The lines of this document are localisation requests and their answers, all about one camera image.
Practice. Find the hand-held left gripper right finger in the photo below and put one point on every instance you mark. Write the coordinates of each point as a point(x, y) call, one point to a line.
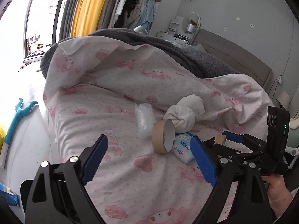
point(203, 161)

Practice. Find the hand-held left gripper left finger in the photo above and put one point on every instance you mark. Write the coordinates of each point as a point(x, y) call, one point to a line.
point(95, 161)

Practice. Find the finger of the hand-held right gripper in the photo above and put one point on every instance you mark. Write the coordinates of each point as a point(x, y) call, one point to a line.
point(224, 151)
point(233, 136)

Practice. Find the small cardboard tape roll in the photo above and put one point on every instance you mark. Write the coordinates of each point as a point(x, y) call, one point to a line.
point(219, 139)

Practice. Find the blue white tissue packet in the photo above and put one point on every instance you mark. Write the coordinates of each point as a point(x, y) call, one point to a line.
point(183, 147)

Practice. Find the large cardboard tape roll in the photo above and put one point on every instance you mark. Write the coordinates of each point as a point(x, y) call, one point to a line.
point(157, 133)

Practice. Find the clear plastic wrap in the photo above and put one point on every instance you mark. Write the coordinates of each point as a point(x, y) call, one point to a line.
point(144, 119)

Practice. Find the person's right hand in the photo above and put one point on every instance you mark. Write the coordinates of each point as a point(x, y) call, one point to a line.
point(278, 191)

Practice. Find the pale green chair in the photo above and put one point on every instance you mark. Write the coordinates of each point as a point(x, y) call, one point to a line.
point(293, 140)

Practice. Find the beige lamp shade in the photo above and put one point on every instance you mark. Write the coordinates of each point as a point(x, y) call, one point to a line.
point(283, 99)

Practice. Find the white knotted cloth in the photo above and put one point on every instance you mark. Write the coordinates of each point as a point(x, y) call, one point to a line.
point(184, 112)

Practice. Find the white power adapter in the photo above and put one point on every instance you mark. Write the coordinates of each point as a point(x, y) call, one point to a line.
point(280, 80)

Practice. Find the pink printed blanket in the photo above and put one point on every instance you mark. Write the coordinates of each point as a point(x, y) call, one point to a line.
point(116, 86)

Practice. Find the grey fleece blanket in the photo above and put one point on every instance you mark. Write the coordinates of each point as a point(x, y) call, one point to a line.
point(198, 60)

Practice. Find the grey padded headboard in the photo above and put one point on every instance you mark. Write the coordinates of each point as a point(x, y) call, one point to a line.
point(233, 51)

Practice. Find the blue plush toy stick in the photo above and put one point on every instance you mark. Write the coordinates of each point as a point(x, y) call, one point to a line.
point(14, 126)

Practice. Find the blue printed packet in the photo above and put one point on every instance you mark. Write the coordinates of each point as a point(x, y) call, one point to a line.
point(9, 196)

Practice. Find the yellow plastic bag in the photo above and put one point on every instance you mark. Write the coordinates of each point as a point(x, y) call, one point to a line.
point(1, 133)

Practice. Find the silver table lamp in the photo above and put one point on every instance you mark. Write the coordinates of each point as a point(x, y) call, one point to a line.
point(190, 28)

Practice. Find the white shelf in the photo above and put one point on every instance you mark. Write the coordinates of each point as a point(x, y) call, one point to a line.
point(175, 25)

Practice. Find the light blue hanging shirt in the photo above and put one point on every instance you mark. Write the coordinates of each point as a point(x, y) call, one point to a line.
point(147, 16)

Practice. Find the grey curtain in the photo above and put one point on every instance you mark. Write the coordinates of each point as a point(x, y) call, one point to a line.
point(70, 9)

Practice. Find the yellow curtain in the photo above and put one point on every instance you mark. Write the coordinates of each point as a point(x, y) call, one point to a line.
point(88, 7)

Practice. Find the window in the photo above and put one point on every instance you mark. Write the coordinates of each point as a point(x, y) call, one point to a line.
point(39, 16)

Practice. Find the grey hanging garment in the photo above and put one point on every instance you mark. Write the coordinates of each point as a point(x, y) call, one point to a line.
point(109, 4)

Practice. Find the white hanging garment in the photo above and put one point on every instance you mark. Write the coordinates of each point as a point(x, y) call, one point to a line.
point(140, 4)

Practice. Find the black hanging garment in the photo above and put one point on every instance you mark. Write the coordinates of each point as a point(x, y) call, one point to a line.
point(127, 2)

